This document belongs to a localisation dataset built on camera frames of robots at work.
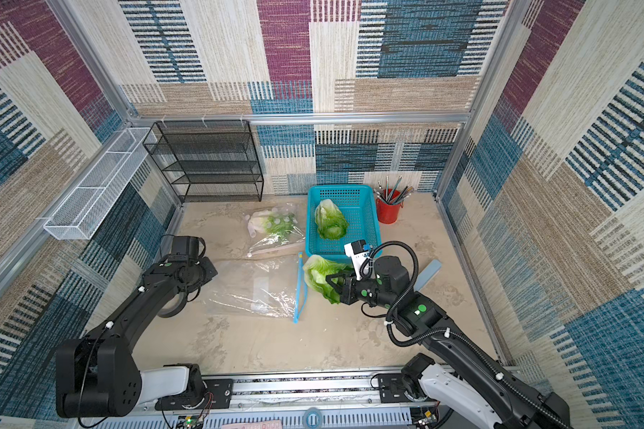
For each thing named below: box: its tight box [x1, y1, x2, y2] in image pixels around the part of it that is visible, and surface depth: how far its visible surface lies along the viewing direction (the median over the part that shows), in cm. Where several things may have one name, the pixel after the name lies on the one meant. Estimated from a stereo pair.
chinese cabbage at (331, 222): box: [314, 198, 349, 241], surface depth 106 cm
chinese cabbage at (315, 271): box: [302, 254, 356, 304], surface depth 72 cm
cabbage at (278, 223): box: [247, 208, 298, 244], surface depth 105 cm
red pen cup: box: [375, 198, 404, 225], surface depth 109 cm
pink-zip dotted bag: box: [245, 202, 306, 258], surface depth 104 cm
